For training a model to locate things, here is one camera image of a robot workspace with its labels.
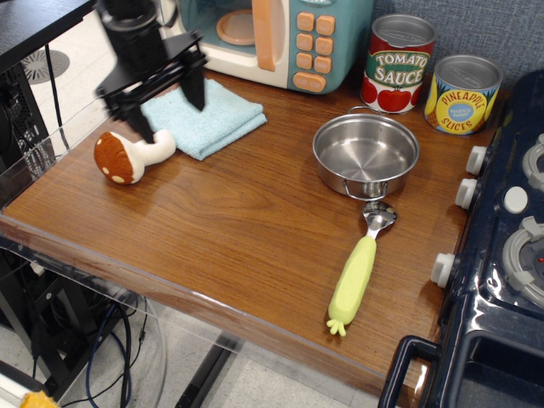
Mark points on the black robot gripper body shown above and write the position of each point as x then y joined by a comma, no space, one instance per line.
147,63

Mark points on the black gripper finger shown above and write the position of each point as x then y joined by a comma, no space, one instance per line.
191,81
138,122

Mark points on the stainless steel pot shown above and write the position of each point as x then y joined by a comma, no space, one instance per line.
364,154

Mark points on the plush brown mushroom toy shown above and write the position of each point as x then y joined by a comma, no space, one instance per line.
124,162

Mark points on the light blue folded cloth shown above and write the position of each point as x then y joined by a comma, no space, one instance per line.
225,118

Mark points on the toy microwave teal and cream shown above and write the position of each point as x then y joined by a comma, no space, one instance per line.
305,46

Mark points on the clear acrylic table guard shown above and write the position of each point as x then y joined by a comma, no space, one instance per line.
248,240

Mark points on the tomato sauce can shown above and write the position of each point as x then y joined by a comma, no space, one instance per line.
399,54

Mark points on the pineapple slices can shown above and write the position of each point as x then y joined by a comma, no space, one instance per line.
462,94

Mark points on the dark blue toy stove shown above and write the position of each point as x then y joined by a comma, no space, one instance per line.
490,347

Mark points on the black metal frame stand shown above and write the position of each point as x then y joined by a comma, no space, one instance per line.
26,298

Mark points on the spoon with yellow-green handle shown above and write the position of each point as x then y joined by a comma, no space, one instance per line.
353,281

